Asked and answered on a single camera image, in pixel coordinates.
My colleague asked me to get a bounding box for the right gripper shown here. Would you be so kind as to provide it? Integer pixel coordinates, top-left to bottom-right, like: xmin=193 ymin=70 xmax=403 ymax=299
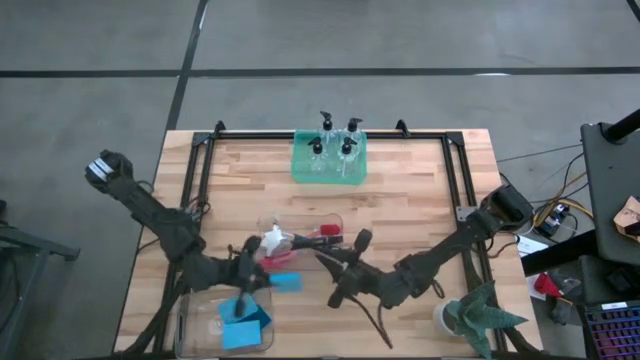
xmin=315 ymin=229 xmax=386 ymax=309

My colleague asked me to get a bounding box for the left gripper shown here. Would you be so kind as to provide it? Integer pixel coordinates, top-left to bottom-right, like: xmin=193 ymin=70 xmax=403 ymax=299
xmin=232 ymin=237 xmax=274 ymax=319

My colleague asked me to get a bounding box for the blue sponge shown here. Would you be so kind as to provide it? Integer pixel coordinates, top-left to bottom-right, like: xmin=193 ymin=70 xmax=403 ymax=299
xmin=217 ymin=294 xmax=260 ymax=325
xmin=221 ymin=319 xmax=263 ymax=351
xmin=248 ymin=304 xmax=274 ymax=330
xmin=268 ymin=272 xmax=304 ymax=294

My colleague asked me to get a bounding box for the clear soap dispenser bottle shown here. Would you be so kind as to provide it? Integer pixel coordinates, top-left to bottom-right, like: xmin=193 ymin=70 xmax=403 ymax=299
xmin=337 ymin=136 xmax=359 ymax=177
xmin=318 ymin=110 xmax=336 ymax=149
xmin=307 ymin=136 xmax=327 ymax=174
xmin=343 ymin=117 xmax=365 ymax=149

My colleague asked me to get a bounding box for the clear plastic bin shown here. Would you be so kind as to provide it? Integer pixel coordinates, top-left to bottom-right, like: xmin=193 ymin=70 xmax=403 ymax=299
xmin=256 ymin=212 xmax=346 ymax=275
xmin=174 ymin=287 xmax=276 ymax=359

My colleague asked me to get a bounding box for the teal translucent plastic tray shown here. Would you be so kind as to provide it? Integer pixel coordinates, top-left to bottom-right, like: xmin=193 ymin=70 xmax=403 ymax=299
xmin=291 ymin=128 xmax=369 ymax=187

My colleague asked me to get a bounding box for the green succulent in white pot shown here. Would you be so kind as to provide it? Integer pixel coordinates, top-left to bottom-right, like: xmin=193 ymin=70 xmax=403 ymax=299
xmin=432 ymin=279 xmax=530 ymax=360

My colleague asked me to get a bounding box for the white paper sheet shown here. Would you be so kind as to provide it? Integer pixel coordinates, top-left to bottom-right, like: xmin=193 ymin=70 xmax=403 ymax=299
xmin=514 ymin=233 xmax=550 ymax=259

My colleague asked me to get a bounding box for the red cone-shaped object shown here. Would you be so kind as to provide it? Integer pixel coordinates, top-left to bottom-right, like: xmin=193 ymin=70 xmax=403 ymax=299
xmin=533 ymin=272 xmax=564 ymax=300

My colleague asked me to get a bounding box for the small blue electronics box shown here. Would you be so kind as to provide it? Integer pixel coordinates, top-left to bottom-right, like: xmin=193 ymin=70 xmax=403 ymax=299
xmin=539 ymin=202 xmax=571 ymax=236

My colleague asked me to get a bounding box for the black metal stand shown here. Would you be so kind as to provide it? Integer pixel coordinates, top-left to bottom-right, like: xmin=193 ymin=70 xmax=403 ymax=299
xmin=0 ymin=199 xmax=81 ymax=360

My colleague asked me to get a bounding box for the black equipment cart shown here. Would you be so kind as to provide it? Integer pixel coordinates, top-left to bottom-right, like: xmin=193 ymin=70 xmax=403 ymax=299
xmin=579 ymin=122 xmax=640 ymax=266

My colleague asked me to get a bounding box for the keyboard with colourful keys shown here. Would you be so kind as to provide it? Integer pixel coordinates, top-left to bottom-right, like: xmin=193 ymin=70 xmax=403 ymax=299
xmin=582 ymin=299 xmax=640 ymax=360

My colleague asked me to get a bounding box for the brown cardboard piece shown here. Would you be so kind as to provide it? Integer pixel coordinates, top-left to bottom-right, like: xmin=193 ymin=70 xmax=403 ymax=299
xmin=613 ymin=195 xmax=640 ymax=244

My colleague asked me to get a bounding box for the black pole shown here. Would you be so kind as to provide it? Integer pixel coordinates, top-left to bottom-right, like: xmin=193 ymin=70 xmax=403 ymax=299
xmin=602 ymin=108 xmax=640 ymax=145

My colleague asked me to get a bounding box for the black metal table frame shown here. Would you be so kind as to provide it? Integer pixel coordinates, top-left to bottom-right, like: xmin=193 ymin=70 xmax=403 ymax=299
xmin=149 ymin=118 xmax=509 ymax=359

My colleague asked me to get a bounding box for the yellow and black cable bundle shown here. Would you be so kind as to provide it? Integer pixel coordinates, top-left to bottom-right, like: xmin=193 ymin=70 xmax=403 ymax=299
xmin=529 ymin=149 xmax=596 ymax=241

